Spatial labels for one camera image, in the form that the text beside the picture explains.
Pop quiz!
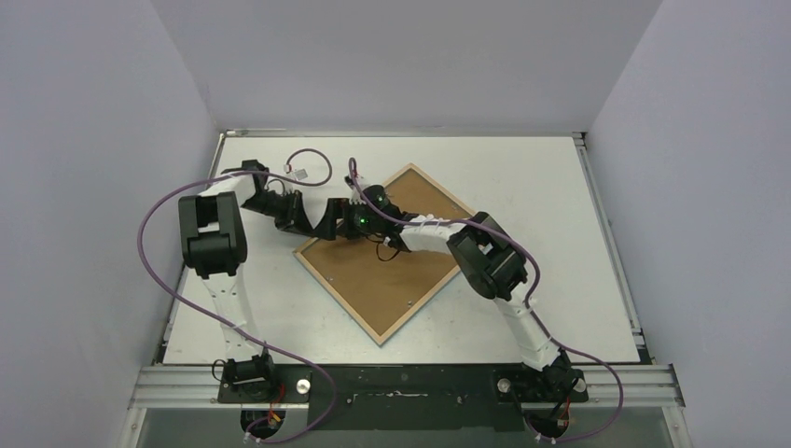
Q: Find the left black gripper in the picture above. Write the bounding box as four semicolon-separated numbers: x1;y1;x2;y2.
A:
243;189;313;238

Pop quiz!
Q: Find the blue wooden picture frame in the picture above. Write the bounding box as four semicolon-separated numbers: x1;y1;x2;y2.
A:
291;161;479;347

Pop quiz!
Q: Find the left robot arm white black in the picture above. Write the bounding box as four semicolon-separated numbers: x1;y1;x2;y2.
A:
178;160;294;402

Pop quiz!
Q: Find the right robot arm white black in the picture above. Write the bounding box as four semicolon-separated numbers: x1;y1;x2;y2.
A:
312;185;587;400

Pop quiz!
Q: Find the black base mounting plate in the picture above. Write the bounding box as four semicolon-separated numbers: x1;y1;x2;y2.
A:
216;363;589;440

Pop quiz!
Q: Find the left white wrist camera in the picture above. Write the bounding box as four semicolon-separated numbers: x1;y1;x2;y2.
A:
288;168;309;181

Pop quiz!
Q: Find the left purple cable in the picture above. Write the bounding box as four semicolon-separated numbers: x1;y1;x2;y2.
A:
135;147;339;446

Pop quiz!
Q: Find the aluminium rail front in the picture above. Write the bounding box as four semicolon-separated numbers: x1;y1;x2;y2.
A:
130;364;686;410

